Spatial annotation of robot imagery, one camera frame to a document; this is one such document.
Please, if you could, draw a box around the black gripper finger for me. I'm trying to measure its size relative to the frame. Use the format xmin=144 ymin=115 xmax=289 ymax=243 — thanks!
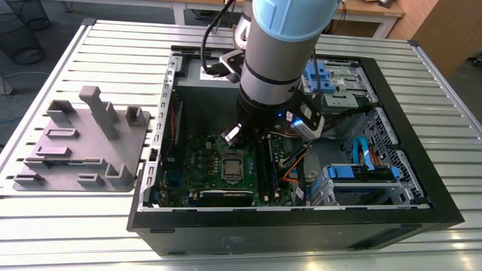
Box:
xmin=220 ymin=123 xmax=244 ymax=147

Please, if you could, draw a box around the metal socket cover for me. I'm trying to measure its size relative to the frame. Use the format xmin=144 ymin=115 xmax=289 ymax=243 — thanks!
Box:
xmin=220 ymin=151 xmax=245 ymax=182

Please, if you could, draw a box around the silver CPU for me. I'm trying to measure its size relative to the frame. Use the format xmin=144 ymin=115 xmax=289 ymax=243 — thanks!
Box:
xmin=224 ymin=159 xmax=241 ymax=179

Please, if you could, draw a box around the CPU socket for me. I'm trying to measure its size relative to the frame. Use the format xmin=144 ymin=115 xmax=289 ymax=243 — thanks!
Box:
xmin=220 ymin=151 xmax=248 ymax=183

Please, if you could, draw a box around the black RAM slot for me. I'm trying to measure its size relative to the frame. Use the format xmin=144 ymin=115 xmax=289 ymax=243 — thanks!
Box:
xmin=257 ymin=134 xmax=272 ymax=200
xmin=267 ymin=134 xmax=281 ymax=198

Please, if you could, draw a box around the green motherboard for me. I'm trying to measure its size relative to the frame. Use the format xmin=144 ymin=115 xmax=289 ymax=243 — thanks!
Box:
xmin=160 ymin=132 xmax=296 ymax=207

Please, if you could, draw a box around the blue plastic drive latch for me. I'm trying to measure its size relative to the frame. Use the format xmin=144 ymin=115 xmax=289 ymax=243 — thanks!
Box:
xmin=303 ymin=61 xmax=336 ymax=93

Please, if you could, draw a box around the black graphics card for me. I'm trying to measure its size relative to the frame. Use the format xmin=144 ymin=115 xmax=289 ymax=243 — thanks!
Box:
xmin=197 ymin=189 xmax=253 ymax=207

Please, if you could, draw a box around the grey metal drive cage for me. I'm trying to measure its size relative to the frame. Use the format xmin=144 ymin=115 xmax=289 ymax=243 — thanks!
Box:
xmin=300 ymin=58 xmax=379 ymax=115

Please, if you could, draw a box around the grey power supply unit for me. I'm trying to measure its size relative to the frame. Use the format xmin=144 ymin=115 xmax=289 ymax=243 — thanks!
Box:
xmin=175 ymin=58 xmax=241 ymax=128

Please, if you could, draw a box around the hard disk in blue carrier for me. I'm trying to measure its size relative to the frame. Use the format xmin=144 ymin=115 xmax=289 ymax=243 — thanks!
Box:
xmin=327 ymin=165 xmax=400 ymax=181

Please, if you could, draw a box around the black open PC case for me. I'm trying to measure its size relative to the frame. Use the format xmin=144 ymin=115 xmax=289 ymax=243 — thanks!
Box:
xmin=125 ymin=45 xmax=464 ymax=256

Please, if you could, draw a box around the grey plastic parts rack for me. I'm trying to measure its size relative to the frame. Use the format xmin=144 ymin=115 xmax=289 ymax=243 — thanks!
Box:
xmin=12 ymin=86 xmax=153 ymax=194

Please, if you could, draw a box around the white framed desk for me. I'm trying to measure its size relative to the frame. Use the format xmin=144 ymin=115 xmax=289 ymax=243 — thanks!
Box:
xmin=171 ymin=0 xmax=227 ymax=26

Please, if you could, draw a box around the green RAM stick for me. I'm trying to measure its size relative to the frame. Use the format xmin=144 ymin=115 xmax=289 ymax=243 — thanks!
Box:
xmin=41 ymin=159 xmax=87 ymax=167

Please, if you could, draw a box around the wooden desk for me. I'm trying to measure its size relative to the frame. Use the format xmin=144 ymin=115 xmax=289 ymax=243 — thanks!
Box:
xmin=331 ymin=0 xmax=406 ymax=39

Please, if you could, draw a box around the wooden cabinet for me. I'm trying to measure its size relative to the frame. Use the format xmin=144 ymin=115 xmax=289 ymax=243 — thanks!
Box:
xmin=387 ymin=0 xmax=482 ymax=80

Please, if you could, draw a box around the black mesh bin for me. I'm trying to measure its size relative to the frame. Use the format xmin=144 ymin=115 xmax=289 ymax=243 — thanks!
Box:
xmin=0 ymin=0 xmax=52 ymax=65

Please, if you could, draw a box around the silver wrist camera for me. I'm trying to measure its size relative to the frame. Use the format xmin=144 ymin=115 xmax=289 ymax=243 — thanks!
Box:
xmin=219 ymin=49 xmax=245 ymax=84
xmin=285 ymin=94 xmax=326 ymax=139

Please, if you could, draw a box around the black cable bundle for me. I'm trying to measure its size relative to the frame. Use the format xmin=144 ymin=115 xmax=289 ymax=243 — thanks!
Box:
xmin=281 ymin=108 xmax=378 ymax=167

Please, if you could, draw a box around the orange wire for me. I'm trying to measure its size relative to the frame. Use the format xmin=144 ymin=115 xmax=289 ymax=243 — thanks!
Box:
xmin=281 ymin=160 xmax=302 ymax=184

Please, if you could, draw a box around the black camera cable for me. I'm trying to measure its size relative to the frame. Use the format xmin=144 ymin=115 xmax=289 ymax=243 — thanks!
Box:
xmin=199 ymin=0 xmax=237 ymax=78
xmin=311 ymin=46 xmax=326 ymax=95

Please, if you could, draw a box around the light blue data cable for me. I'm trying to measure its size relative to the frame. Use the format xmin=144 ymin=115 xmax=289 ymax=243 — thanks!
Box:
xmin=352 ymin=136 xmax=375 ymax=171

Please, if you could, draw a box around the dark blue flat cable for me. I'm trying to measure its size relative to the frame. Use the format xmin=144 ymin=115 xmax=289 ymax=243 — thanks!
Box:
xmin=304 ymin=180 xmax=324 ymax=206

